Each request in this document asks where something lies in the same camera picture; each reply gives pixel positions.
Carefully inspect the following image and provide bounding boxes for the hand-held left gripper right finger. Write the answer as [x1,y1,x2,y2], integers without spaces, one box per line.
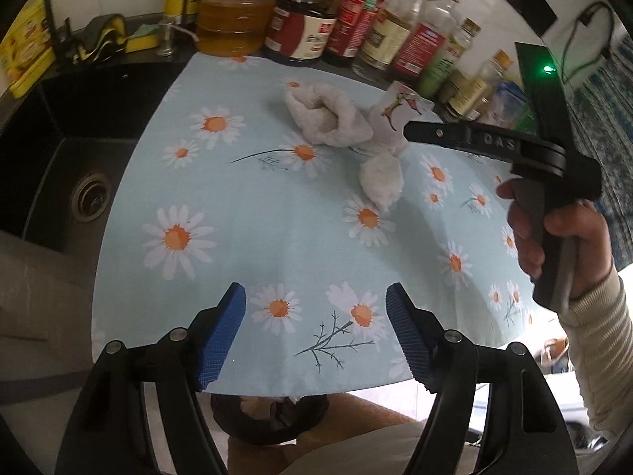
[385,282,580,475]

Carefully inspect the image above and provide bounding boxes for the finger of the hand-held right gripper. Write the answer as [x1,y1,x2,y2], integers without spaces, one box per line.
[403,121,521,160]

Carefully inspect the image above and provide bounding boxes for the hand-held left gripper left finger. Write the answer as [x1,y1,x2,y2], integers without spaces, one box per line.
[54,282,248,475]

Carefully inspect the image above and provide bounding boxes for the printed paper cup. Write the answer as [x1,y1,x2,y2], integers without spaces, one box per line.
[372,83,437,159]

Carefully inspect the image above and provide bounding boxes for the black mesh trash bin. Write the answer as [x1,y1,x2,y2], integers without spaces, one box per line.
[210,392,330,447]

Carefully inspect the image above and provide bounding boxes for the white fluffy towel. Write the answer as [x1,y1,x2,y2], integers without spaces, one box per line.
[283,82,409,209]

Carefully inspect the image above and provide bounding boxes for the person's right forearm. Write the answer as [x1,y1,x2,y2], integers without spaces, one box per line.
[558,266,633,452]

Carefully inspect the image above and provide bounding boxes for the person's right hand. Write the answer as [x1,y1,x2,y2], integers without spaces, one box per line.
[496,179,615,302]

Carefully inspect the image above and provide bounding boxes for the small bottle with yellow label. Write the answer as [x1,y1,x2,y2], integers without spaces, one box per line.
[445,49,516,120]

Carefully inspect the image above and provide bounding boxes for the green carton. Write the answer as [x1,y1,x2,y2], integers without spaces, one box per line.
[514,104,541,133]

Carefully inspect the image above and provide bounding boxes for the clear plastic food bag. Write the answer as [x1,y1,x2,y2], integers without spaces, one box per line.
[493,80,531,125]

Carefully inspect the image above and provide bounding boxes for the small bottle with green label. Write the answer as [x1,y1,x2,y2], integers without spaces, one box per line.
[417,17,481,103]

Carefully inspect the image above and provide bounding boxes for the blue patterned curtain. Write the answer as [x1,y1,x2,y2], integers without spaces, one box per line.
[563,40,633,211]

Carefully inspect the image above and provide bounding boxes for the clear bottle with red label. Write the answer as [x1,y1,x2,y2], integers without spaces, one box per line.
[390,0,469,81]

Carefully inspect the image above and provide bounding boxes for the blue daisy tablecloth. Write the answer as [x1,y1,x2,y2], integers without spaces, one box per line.
[91,51,547,401]

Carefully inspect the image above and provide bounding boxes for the clear bottle with beige label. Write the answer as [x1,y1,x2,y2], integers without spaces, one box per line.
[352,0,442,81]

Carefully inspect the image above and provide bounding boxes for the person's brown fleece clothing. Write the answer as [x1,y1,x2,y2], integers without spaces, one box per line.
[226,395,448,475]

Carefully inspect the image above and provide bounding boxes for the dark bottle with red label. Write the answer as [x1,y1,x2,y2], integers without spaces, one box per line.
[323,0,392,68]

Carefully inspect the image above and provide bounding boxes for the dark soy sauce jug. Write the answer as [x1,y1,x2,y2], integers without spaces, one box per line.
[262,0,348,66]

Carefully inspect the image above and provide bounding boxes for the black kitchen sink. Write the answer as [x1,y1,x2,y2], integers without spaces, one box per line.
[0,54,199,255]

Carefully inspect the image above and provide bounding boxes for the cooking oil jug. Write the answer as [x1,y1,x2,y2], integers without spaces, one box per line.
[195,0,279,59]

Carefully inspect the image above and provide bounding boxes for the metal soap dispenser pump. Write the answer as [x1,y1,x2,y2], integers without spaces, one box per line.
[156,17,199,59]

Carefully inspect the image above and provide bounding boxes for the yellow green sponge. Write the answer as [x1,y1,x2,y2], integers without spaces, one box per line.
[125,27,160,55]

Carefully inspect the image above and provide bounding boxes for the dark cloth with yellow trim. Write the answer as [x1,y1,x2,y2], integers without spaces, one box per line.
[73,13,130,64]

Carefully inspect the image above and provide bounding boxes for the black faucet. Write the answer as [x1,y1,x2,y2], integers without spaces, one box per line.
[44,0,76,69]

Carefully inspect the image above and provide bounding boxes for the yellow dish soap bottle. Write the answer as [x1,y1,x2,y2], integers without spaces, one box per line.
[0,0,56,101]

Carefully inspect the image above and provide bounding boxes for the black cable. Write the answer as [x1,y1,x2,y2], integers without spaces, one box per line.
[563,2,617,86]

